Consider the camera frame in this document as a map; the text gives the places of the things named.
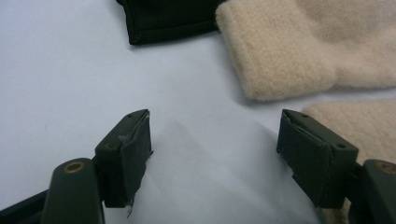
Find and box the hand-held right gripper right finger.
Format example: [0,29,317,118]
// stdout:
[276,108,360,209]

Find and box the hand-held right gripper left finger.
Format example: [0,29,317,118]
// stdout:
[94,108,153,209]

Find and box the beige fuzzy glove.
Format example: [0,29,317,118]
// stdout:
[301,99,396,224]
[215,0,396,103]

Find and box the black glove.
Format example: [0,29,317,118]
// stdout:
[115,0,225,46]

